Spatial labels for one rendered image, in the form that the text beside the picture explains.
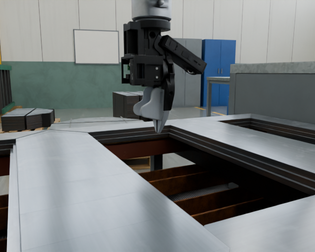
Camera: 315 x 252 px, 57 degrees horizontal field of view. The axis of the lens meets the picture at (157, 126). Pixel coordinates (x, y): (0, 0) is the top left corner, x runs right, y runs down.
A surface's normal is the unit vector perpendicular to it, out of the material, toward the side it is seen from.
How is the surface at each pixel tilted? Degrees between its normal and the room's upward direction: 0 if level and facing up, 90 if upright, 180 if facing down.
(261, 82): 90
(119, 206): 0
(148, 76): 90
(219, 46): 90
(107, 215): 0
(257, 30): 90
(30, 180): 0
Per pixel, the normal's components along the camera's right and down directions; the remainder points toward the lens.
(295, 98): -0.90, 0.08
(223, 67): 0.28, 0.18
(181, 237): 0.00, -0.98
